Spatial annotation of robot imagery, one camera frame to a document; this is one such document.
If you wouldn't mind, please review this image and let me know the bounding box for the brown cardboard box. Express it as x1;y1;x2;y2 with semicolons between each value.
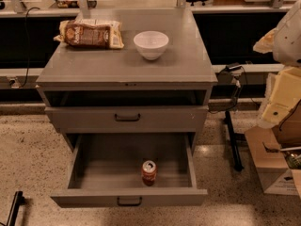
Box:
245;106;301;196

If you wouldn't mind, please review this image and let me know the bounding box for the grey drawer cabinet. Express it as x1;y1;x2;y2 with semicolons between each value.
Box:
37;8;217;147

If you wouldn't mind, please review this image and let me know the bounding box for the white ceramic bowl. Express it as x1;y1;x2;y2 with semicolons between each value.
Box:
134;31;169;60

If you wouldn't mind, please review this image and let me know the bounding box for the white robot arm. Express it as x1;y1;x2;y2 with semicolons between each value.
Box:
253;0;301;128

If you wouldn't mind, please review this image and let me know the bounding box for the closed grey middle drawer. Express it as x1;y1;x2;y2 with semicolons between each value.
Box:
45;105;208;134

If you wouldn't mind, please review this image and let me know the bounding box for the black camera tripod stand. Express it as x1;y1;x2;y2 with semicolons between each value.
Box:
218;63;244;171

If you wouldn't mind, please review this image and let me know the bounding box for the open grey bottom drawer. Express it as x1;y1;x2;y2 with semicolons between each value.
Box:
51;133;207;208

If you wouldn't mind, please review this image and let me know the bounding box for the black power cable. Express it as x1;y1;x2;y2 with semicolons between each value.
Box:
18;7;41;89

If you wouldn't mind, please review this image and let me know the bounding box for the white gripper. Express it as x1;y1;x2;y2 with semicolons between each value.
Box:
253;28;301;129

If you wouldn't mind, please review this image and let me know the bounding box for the black bar bottom left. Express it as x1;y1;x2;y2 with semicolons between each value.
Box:
0;191;25;226

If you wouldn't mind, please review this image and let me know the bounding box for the brown chip bag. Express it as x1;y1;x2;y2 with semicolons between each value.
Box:
54;19;124;49

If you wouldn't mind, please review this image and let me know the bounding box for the red coke can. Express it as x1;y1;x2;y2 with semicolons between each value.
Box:
141;160;157;186

